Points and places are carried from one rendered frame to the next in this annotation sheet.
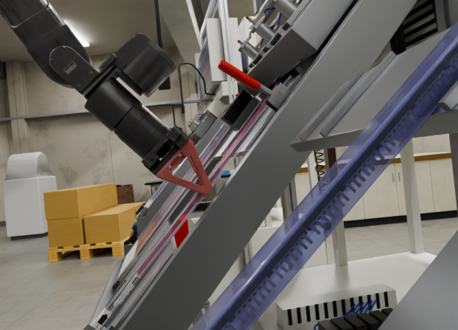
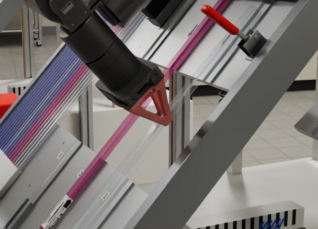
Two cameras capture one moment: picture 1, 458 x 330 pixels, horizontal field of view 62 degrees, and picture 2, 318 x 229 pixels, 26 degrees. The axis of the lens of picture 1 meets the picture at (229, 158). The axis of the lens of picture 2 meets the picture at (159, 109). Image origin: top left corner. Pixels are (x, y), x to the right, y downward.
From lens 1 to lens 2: 0.52 m
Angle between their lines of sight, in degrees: 20
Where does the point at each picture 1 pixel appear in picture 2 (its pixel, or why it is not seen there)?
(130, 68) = (115, 4)
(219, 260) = (195, 194)
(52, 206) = not seen: outside the picture
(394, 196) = not seen: hidden behind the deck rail
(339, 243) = not seen: hidden behind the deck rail
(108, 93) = (92, 29)
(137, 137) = (114, 73)
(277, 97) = (252, 44)
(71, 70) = (68, 10)
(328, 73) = (302, 29)
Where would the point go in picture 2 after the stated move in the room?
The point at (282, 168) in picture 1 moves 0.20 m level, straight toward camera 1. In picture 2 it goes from (254, 115) to (301, 160)
